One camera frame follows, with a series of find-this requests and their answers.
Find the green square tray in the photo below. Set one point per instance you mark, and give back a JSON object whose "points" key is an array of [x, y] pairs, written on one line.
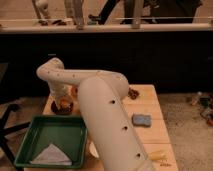
{"points": [[68, 133]]}

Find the black chair base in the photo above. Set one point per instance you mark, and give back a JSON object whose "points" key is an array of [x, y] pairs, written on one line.
{"points": [[6, 131]]}

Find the white folded cloth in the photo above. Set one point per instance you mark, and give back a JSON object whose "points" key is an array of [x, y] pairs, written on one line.
{"points": [[52, 155]]}

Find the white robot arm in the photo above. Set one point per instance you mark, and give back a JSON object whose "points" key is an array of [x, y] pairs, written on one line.
{"points": [[100, 94]]}

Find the dark purple bowl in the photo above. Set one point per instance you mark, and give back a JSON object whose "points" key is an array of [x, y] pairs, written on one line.
{"points": [[62, 110]]}

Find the yellow banana toy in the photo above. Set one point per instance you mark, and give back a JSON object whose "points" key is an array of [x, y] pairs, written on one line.
{"points": [[157, 155]]}

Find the white plate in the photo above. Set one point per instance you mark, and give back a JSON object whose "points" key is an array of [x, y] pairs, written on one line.
{"points": [[93, 151]]}

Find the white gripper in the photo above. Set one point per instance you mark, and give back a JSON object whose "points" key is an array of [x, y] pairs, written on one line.
{"points": [[59, 90]]}

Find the blue sponge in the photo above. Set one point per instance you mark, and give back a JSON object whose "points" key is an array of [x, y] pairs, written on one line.
{"points": [[141, 120]]}

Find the brown toy object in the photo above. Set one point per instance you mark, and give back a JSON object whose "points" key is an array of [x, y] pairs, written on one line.
{"points": [[133, 94]]}

